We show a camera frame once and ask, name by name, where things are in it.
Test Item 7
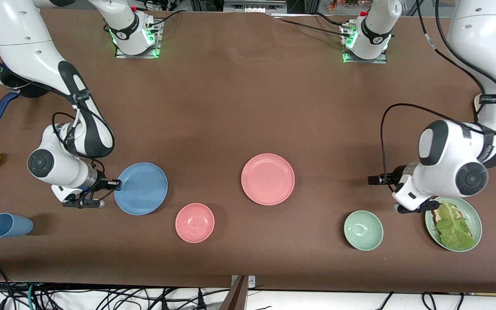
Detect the blue plate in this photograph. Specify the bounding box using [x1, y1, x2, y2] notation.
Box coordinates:
[114, 162, 168, 216]

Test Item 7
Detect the pink plate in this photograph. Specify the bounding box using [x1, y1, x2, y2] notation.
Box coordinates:
[241, 154, 295, 206]

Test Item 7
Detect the green bowl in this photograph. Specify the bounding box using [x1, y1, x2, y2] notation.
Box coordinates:
[344, 210, 384, 251]

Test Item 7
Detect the toasted bread slice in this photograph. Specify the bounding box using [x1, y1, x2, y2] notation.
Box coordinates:
[431, 206, 474, 239]

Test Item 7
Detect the green lettuce leaf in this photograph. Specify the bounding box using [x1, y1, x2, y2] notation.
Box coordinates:
[434, 201, 477, 251]

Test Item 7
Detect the pink bowl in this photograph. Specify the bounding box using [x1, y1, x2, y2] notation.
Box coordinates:
[175, 203, 215, 244]

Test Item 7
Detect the green plate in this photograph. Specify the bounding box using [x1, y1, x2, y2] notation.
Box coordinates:
[424, 196, 483, 253]

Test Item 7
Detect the blue cup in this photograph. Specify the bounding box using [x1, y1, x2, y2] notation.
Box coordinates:
[0, 213, 34, 238]

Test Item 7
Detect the brown table cover cloth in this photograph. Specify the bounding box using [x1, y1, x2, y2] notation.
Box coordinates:
[0, 9, 496, 293]

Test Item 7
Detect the orange flower decoration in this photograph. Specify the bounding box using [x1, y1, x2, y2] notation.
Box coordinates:
[328, 0, 375, 12]

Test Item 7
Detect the grey metal box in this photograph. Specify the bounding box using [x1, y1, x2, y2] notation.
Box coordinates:
[223, 0, 288, 14]

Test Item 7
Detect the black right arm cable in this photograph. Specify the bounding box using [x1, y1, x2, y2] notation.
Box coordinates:
[0, 22, 121, 208]

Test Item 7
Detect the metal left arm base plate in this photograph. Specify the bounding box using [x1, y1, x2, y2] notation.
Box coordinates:
[342, 24, 388, 64]

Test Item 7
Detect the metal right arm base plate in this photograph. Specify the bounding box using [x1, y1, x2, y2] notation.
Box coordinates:
[115, 19, 162, 59]

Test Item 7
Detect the black pot with blue handle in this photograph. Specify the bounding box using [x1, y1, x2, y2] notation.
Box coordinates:
[0, 62, 54, 128]

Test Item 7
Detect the metal table clamp bracket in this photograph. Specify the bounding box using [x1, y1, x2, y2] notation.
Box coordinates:
[231, 275, 257, 290]

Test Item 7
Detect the short black left base cable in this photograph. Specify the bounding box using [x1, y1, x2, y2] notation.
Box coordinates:
[312, 12, 345, 27]

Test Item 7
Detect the long black left base cable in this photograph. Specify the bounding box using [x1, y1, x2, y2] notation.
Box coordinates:
[274, 16, 352, 37]

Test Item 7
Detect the black right base cable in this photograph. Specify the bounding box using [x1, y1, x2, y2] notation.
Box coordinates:
[147, 9, 193, 31]

